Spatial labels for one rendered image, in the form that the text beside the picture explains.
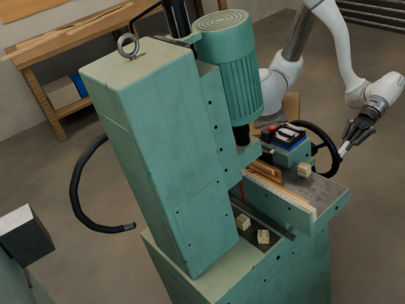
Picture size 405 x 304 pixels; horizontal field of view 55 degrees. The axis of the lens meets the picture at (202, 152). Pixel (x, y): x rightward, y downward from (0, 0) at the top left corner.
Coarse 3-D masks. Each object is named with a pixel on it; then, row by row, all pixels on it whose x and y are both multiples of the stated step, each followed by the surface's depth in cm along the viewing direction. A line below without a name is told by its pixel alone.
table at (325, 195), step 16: (288, 176) 141; (320, 176) 137; (240, 192) 146; (304, 192) 133; (320, 192) 131; (336, 192) 130; (272, 208) 134; (320, 208) 126; (336, 208) 128; (304, 224) 123; (320, 224) 126
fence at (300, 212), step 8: (248, 184) 138; (256, 184) 134; (256, 192) 137; (264, 192) 132; (272, 200) 131; (280, 200) 127; (288, 208) 125; (296, 208) 122; (304, 208) 120; (296, 216) 125; (304, 216) 121
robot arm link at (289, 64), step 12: (300, 12) 179; (300, 24) 183; (312, 24) 182; (288, 36) 193; (300, 36) 187; (288, 48) 196; (300, 48) 194; (276, 60) 204; (288, 60) 201; (300, 60) 203; (288, 72) 203; (300, 72) 212; (288, 84) 207
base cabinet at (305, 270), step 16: (304, 240) 142; (320, 240) 150; (288, 256) 139; (304, 256) 147; (320, 256) 156; (160, 272) 158; (272, 272) 135; (288, 272) 143; (304, 272) 152; (320, 272) 162; (176, 288) 151; (256, 288) 132; (272, 288) 139; (288, 288) 148; (304, 288) 157; (320, 288) 168
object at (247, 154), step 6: (252, 138) 135; (258, 138) 135; (252, 144) 133; (258, 144) 134; (240, 150) 131; (246, 150) 132; (252, 150) 133; (258, 150) 136; (240, 156) 131; (246, 156) 133; (252, 156) 135; (258, 156) 137; (240, 162) 132; (246, 162) 134; (240, 168) 133
